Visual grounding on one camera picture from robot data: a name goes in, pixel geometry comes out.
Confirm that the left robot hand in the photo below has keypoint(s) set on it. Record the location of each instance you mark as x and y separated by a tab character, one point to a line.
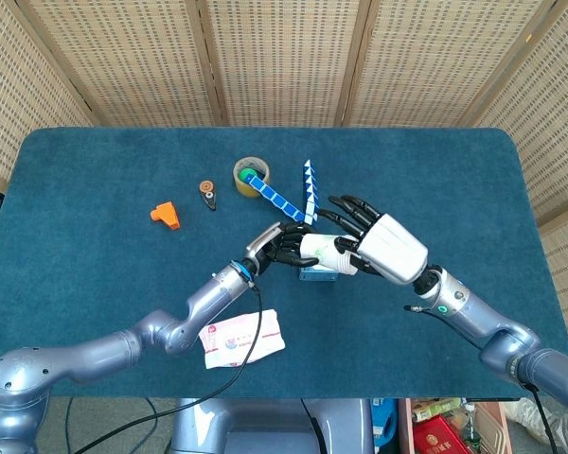
274	243

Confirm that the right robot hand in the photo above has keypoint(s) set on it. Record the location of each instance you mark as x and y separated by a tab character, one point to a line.
393	250

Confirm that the white bottle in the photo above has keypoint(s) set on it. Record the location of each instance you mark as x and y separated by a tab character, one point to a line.
319	248

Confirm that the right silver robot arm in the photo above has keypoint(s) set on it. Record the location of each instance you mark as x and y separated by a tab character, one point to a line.
492	326

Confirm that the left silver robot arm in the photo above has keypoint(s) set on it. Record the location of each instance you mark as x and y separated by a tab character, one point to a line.
123	345

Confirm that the blue white snake puzzle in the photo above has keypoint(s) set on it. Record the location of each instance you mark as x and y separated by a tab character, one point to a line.
277	198

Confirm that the light blue speaker box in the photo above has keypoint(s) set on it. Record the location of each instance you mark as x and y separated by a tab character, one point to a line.
317	275

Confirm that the clear packing tape roll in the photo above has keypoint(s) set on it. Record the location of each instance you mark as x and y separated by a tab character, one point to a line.
240	186

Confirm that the small green ball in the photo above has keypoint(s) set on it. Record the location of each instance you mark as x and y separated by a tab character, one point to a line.
246	175

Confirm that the brown correction tape dispenser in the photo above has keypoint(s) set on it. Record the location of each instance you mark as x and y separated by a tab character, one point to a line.
208	194

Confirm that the pink white wet wipes pack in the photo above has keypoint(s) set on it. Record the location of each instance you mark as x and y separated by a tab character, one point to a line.
267	336

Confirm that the orange plastic block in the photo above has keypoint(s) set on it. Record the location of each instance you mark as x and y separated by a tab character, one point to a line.
166	215

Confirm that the blue plastic item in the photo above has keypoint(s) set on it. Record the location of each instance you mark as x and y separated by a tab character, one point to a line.
383	421

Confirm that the pink plastic crate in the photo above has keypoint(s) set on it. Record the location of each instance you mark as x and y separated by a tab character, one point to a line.
407	425

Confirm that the blue felt table cover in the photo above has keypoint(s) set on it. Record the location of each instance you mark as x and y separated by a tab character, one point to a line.
99	284

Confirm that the woven folding screen panel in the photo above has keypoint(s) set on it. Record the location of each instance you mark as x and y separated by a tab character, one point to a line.
132	61
14	94
554	132
435	61
284	61

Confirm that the silver robot torso base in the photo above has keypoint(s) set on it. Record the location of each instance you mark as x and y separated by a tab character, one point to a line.
265	425

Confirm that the red gift box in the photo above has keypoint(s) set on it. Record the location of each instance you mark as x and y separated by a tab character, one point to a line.
438	437

